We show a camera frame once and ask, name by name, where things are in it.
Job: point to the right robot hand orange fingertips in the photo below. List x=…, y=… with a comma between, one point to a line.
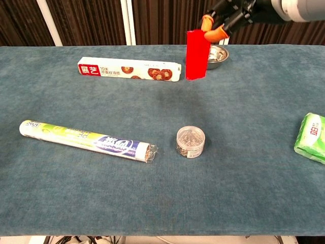
x=236, y=15

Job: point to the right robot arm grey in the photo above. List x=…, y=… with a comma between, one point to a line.
x=299, y=10

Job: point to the stainless steel bowl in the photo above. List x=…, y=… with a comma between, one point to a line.
x=218, y=57

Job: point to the dark brown curtain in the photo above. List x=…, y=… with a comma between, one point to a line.
x=165, y=20

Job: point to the white baking paper box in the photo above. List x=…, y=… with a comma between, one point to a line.
x=129, y=69

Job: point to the clear round jar of pins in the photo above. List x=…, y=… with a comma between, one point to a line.
x=190, y=141

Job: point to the green tissue pack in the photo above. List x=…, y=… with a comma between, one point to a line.
x=310, y=138

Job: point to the plastic wrap roll green purple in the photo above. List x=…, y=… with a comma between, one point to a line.
x=86, y=139

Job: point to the blue-green table cloth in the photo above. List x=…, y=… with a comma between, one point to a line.
x=127, y=183

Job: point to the white partition frame post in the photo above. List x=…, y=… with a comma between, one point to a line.
x=128, y=22
x=49, y=23
x=224, y=40

